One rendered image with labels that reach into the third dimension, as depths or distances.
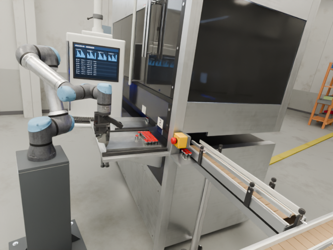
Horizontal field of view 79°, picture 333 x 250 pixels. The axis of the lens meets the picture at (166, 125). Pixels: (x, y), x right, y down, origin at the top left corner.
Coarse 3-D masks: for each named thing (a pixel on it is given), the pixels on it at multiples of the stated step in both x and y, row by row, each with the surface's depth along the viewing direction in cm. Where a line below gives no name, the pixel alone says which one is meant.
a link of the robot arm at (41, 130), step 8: (32, 120) 114; (40, 120) 114; (48, 120) 115; (32, 128) 110; (40, 128) 111; (48, 128) 115; (56, 128) 120; (32, 136) 112; (40, 136) 112; (48, 136) 116
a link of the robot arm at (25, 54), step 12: (24, 48) 105; (24, 60) 103; (36, 60) 103; (36, 72) 102; (48, 72) 100; (48, 84) 102; (60, 84) 98; (60, 96) 96; (72, 96) 97; (84, 96) 104
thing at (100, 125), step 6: (96, 114) 108; (102, 114) 108; (108, 114) 109; (96, 120) 111; (102, 120) 111; (96, 126) 108; (102, 126) 110; (108, 126) 111; (96, 132) 109; (102, 132) 111
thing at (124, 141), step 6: (114, 132) 138; (120, 132) 140; (126, 132) 142; (132, 132) 144; (114, 138) 136; (120, 138) 137; (126, 138) 139; (132, 138) 140; (138, 138) 141; (108, 144) 126; (114, 144) 127; (120, 144) 128; (126, 144) 129; (132, 144) 131; (138, 144) 132; (108, 150) 113; (114, 150) 115; (120, 150) 116
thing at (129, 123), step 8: (120, 120) 173; (128, 120) 176; (136, 120) 179; (144, 120) 183; (112, 128) 153; (120, 128) 148; (128, 128) 151; (136, 128) 154; (144, 128) 157; (152, 128) 160
